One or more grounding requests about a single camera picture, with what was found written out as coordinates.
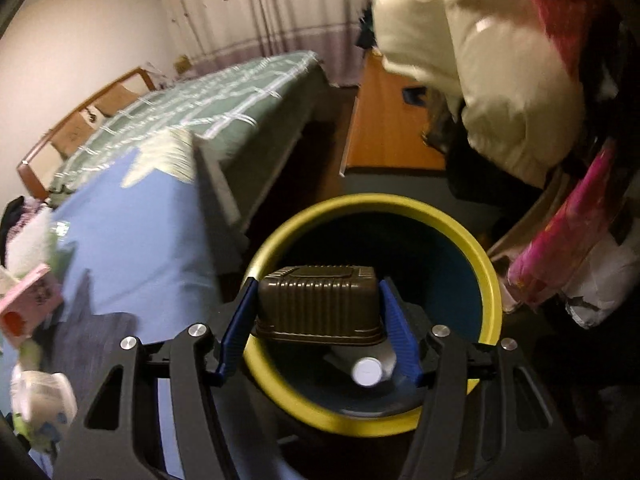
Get pink cardboard box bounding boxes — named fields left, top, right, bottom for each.
left=0, top=263, right=65, bottom=348

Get pale patterned curtain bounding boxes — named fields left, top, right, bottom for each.
left=152, top=0, right=381, bottom=86

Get white capped plastic bottle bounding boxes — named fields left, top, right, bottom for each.
left=325, top=347, right=401, bottom=388

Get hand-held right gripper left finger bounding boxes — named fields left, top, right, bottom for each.
left=52, top=277, right=261, bottom=480

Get white printed paper cup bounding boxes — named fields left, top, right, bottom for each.
left=10, top=370, right=78, bottom=453

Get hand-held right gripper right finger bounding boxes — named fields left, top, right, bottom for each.
left=378, top=276, right=583, bottom=480

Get pink plastic bag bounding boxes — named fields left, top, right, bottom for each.
left=507, top=145, right=626, bottom=311

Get dark brown ribbed plastic container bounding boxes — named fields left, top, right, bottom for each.
left=252, top=264, right=388, bottom=347

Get cream padded chair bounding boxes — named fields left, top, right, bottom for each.
left=372, top=0, right=586, bottom=186

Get red knitted cloth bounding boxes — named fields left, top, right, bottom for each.
left=500, top=0, right=621, bottom=61

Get white plastic bag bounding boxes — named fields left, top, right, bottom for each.
left=565, top=230, right=640, bottom=328

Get blue tablecloth with pale patches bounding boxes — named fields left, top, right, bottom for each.
left=0, top=127, right=246, bottom=480

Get dark and pink patterned clothes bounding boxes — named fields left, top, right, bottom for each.
left=0, top=195, right=51, bottom=256

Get wooden headboard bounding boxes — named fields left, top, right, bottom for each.
left=17, top=66, right=156, bottom=201

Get orange wooden desk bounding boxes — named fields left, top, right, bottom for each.
left=340, top=52, right=451, bottom=176

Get bed with green checked cover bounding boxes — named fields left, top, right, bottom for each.
left=47, top=51, right=333, bottom=241

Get yellow rimmed dark bin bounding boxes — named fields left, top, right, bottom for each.
left=242, top=193, right=502, bottom=480

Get dark clothes pile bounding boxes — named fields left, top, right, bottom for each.
left=356, top=2, right=383, bottom=51

